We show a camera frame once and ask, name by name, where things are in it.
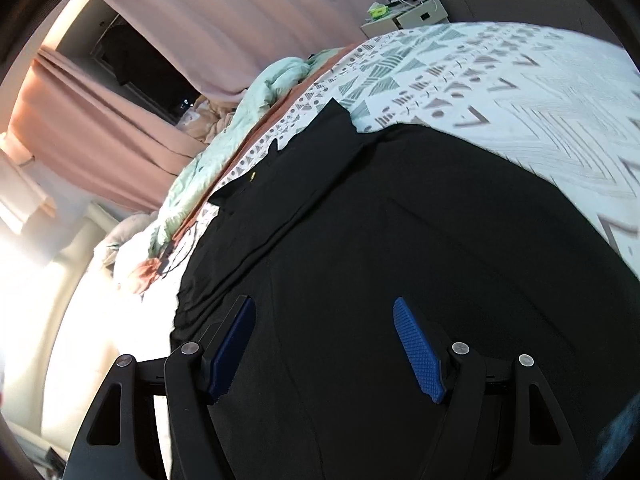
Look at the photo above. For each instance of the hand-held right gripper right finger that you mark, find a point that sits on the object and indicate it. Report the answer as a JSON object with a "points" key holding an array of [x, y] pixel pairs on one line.
{"points": [[417, 350]]}

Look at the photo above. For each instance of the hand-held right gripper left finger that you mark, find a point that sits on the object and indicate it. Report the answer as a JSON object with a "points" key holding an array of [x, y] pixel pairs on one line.
{"points": [[232, 350]]}

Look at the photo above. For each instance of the black coat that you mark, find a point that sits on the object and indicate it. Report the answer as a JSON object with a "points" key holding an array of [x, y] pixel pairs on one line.
{"points": [[400, 235]]}

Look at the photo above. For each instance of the orange cloth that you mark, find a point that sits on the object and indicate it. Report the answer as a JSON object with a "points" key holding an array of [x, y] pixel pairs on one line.
{"points": [[142, 277]]}

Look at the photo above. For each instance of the grey pillow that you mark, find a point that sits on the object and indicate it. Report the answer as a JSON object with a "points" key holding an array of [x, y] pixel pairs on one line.
{"points": [[122, 235]]}

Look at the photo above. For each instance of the cream padded headboard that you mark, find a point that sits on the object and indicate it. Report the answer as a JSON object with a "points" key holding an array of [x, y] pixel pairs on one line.
{"points": [[75, 280]]}

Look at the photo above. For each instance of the beige blanket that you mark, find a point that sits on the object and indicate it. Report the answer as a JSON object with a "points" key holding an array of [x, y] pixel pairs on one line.
{"points": [[205, 120]]}

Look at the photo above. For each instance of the mint green duvet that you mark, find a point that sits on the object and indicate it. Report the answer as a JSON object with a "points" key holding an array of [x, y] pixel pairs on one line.
{"points": [[250, 105]]}

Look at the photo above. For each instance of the white hanging garment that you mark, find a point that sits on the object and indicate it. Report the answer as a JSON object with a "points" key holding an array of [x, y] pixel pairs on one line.
{"points": [[25, 195]]}

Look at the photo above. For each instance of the patterned white bedspread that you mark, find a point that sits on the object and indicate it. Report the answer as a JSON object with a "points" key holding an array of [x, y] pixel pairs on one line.
{"points": [[525, 85]]}

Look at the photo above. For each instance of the white nightstand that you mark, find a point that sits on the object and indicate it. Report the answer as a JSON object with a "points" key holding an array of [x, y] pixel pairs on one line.
{"points": [[405, 17]]}

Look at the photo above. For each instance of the green item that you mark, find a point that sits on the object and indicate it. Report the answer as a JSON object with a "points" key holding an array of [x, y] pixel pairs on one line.
{"points": [[378, 10]]}

